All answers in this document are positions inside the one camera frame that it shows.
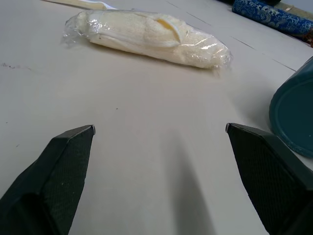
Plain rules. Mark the cream white toothbrush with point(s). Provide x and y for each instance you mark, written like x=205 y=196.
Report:
x=80 y=3

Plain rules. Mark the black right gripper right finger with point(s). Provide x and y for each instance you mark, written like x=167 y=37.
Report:
x=271 y=176

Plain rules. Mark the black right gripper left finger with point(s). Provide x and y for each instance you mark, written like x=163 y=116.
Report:
x=49 y=181

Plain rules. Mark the blue brocade patterned roll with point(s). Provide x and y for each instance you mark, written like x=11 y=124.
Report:
x=271 y=14

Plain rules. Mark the teal round container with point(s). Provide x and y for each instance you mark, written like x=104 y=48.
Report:
x=294 y=115

